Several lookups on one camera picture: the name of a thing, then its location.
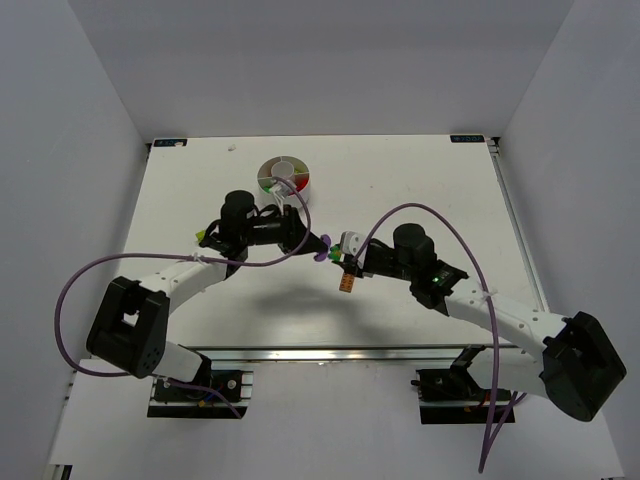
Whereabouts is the orange flat lego plate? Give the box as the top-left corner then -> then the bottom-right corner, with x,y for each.
339,272 -> 356,293

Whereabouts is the white round divided container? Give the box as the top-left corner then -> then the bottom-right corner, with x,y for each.
257,155 -> 311,208

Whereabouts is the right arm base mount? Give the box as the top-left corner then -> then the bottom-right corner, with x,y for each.
411,345 -> 490,425

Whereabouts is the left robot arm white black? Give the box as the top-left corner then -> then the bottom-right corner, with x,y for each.
86,190 -> 329,385

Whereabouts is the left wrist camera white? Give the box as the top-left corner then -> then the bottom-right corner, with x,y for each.
270,180 -> 297,207

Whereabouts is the purple green lego piece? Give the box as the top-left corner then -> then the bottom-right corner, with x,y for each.
313,234 -> 344,263

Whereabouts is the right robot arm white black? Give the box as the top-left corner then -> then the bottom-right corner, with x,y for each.
330,223 -> 627,422

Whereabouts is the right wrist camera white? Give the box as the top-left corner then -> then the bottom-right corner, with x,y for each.
339,231 -> 368,262

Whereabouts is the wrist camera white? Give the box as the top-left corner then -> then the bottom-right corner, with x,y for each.
270,180 -> 297,207
339,231 -> 368,262

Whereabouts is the purple cable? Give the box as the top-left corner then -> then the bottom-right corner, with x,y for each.
355,202 -> 529,474
53,182 -> 312,419

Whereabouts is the aluminium table frame rail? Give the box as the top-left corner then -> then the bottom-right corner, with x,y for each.
486,137 -> 549,311

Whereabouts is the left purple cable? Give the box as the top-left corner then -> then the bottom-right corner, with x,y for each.
53,182 -> 312,419

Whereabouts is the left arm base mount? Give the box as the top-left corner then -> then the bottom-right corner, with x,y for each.
147,370 -> 254,420

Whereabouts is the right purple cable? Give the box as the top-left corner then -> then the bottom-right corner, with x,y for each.
355,202 -> 529,474

